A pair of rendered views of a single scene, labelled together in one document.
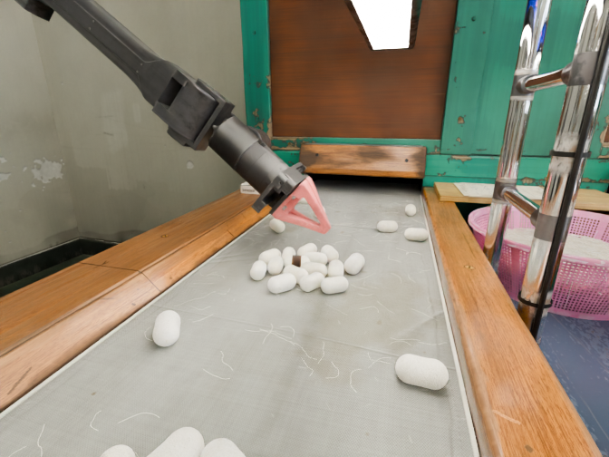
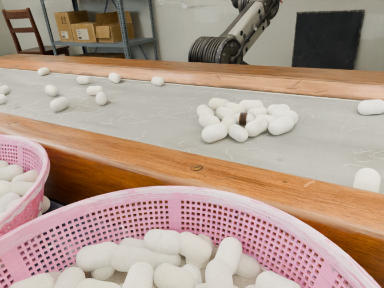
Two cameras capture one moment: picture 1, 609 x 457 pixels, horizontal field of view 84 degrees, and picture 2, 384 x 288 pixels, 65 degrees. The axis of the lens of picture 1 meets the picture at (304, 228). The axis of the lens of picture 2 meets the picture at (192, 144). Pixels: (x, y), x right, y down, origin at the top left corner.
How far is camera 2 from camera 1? 0.36 m
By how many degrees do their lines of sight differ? 96
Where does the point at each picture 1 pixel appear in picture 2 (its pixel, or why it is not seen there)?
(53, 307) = (363, 79)
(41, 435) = (299, 103)
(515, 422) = (304, 184)
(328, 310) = not seen: outside the picture
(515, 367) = (370, 210)
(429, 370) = (359, 176)
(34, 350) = (334, 86)
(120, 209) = not seen: outside the picture
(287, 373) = (354, 145)
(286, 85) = not seen: outside the picture
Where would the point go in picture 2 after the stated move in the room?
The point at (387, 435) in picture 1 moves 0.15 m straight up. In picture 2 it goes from (310, 170) to (330, 16)
